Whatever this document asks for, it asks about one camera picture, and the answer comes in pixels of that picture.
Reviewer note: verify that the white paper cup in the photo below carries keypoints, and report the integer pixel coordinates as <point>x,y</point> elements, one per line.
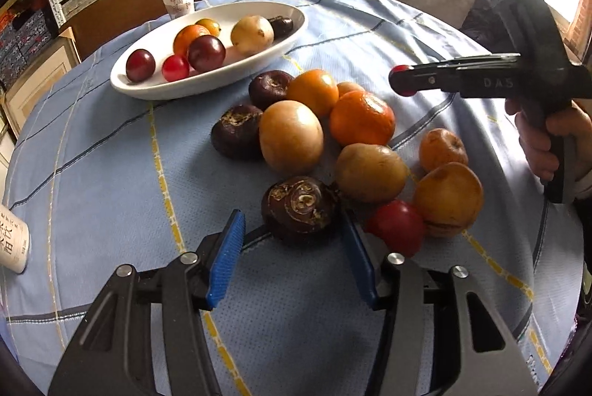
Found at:
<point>178,3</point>

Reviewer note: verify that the dark red plum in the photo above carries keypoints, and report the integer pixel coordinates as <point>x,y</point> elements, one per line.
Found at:
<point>140,64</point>

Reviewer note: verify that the wooden framed panel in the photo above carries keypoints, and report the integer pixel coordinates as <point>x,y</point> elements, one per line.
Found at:
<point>41,72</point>

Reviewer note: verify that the white oval plate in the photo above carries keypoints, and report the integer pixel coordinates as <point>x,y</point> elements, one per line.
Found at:
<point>273,51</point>

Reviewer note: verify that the large orange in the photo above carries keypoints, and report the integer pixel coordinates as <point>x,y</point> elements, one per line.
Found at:
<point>187,36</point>

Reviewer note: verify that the red cherry tomato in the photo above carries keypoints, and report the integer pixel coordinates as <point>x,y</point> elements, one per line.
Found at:
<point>406,93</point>
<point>398,227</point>
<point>175,68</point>

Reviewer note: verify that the small orange fruit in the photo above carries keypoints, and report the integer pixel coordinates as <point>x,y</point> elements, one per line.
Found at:
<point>209,26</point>
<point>350,88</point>

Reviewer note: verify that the smooth orange fruit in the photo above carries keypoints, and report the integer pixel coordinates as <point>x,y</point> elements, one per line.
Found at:
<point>313,92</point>

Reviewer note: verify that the yellow-brown round fruit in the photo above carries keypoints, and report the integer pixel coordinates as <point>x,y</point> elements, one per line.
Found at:
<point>371,173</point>
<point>290,136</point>
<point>252,35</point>

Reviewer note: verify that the black padded jacket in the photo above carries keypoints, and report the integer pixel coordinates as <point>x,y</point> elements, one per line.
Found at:
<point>476,21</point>

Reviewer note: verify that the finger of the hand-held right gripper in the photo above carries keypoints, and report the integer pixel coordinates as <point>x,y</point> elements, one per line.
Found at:
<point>428,80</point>
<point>485,61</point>

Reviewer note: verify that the stack of blue floral boxes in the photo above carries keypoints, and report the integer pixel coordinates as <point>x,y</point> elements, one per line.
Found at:
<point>23,40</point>

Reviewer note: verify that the person's right hand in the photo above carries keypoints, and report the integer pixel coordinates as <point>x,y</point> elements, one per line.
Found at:
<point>532,146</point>

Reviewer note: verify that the blue checked tablecloth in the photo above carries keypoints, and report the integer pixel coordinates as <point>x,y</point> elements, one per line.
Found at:
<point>115,174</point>

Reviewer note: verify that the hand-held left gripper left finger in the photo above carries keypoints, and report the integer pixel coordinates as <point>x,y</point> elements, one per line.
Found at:
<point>226,257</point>

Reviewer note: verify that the bumpy mandarin orange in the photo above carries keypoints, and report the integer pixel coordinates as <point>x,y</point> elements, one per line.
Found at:
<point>362,117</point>

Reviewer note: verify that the brown wooden cabinet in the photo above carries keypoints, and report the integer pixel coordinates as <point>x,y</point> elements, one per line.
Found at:
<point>115,19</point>

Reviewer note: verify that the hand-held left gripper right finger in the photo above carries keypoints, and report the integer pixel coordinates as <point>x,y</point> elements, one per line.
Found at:
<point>363,257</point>

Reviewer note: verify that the dark brown water chestnut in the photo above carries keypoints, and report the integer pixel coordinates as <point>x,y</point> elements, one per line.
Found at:
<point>236,130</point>
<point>282,26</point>
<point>270,88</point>
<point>300,209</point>

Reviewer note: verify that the striped orange-tan fruit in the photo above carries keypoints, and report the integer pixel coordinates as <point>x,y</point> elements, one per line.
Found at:
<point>441,148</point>

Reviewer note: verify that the white drink can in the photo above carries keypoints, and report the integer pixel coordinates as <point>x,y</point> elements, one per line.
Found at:
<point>14,239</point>

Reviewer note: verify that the dark purple plum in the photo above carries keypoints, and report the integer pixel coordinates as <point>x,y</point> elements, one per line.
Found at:
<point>206,52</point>

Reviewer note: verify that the orange-yellow dimpled fruit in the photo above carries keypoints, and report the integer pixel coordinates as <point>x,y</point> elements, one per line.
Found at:
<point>447,198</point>

